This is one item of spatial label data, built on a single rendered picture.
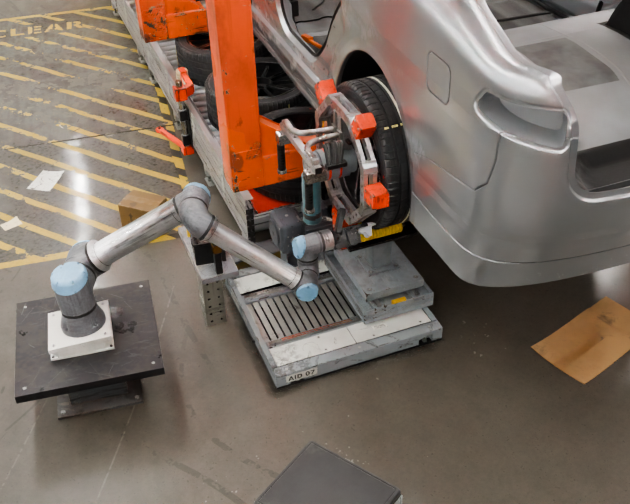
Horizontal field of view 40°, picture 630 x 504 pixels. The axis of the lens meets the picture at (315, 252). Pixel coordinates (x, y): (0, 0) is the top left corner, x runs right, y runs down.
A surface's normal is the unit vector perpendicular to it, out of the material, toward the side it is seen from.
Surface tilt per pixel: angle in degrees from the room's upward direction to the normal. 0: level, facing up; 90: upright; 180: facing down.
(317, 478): 0
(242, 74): 90
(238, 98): 90
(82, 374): 0
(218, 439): 0
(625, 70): 20
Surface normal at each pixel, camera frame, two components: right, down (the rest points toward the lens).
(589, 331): -0.05, -0.78
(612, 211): 0.26, 0.66
